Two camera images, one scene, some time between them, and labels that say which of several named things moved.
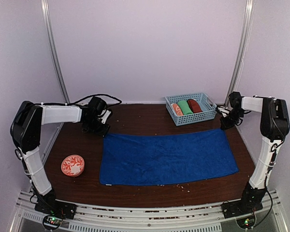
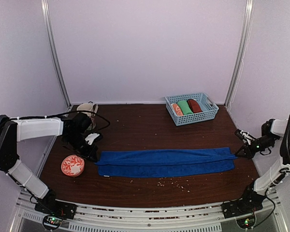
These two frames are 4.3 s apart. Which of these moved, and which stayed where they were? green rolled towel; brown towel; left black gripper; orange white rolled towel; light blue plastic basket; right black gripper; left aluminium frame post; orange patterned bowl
Moved: left black gripper; right black gripper
Stayed: orange patterned bowl; left aluminium frame post; light blue plastic basket; orange white rolled towel; brown towel; green rolled towel
